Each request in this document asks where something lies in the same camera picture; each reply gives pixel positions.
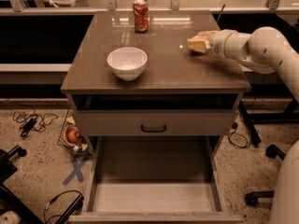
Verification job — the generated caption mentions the black power adapter cable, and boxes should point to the black power adapter cable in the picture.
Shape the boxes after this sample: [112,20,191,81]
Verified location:
[12,105,59,138]

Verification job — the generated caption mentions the red apple in basket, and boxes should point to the red apple in basket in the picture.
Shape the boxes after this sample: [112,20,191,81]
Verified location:
[66,130,80,143]

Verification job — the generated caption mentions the black drawer handle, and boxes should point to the black drawer handle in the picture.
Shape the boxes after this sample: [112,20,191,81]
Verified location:
[140,125,167,133]

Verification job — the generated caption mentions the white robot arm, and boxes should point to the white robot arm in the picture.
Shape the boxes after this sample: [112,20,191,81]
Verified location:
[187,27,299,224]

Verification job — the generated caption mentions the red soda can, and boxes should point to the red soda can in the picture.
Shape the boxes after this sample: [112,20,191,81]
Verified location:
[133,0,149,33]

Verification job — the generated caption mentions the white ceramic bowl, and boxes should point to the white ceramic bowl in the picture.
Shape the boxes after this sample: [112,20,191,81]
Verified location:
[107,47,148,81]

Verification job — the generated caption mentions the black cable right floor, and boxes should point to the black cable right floor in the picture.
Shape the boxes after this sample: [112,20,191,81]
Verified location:
[227,121,252,149]

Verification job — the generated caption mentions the black office chair base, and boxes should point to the black office chair base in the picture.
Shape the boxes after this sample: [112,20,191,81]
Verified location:
[244,144,287,207]

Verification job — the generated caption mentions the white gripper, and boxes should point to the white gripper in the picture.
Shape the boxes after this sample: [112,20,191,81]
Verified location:
[187,29,249,59]

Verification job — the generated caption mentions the blue tape cross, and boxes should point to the blue tape cross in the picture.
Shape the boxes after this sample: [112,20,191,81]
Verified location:
[63,157,89,186]

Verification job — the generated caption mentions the wire basket on floor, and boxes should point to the wire basket on floor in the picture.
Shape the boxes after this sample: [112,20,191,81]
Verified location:
[57,110,92,158]

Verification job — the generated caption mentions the open middle drawer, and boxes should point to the open middle drawer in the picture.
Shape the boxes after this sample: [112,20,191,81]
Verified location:
[69,136,242,224]

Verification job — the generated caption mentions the grey drawer cabinet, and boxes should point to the grey drawer cabinet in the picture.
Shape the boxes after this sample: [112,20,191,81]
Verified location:
[60,10,252,224]

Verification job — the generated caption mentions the black equipment bottom left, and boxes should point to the black equipment bottom left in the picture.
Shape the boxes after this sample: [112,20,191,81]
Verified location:
[0,145,84,224]

